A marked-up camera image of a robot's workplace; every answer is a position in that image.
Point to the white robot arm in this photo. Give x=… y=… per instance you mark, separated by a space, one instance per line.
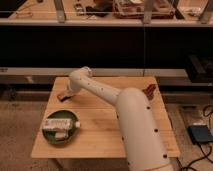
x=144 y=147

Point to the dark brown eraser block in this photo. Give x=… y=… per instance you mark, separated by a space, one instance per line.
x=64 y=96

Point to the small white block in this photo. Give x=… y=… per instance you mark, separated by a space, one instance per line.
x=61 y=135

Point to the brown object on table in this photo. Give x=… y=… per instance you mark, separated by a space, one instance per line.
x=149 y=91

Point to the green round plate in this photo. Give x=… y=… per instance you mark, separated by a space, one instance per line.
x=50 y=135

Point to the wooden table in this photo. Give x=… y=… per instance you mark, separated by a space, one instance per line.
x=99 y=136

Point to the black foot pedal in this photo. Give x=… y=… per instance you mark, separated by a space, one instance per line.
x=200 y=134

